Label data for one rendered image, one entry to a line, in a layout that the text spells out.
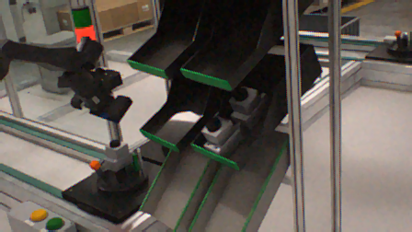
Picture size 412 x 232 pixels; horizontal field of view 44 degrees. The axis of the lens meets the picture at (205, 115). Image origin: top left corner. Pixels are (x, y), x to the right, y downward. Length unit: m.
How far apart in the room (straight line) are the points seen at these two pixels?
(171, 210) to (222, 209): 0.13
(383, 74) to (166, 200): 1.23
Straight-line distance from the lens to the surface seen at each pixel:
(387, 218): 1.40
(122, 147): 1.36
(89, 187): 1.44
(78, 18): 1.47
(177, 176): 1.21
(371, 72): 2.19
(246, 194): 1.09
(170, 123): 1.13
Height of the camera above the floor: 1.67
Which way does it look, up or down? 24 degrees down
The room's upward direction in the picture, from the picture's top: 7 degrees counter-clockwise
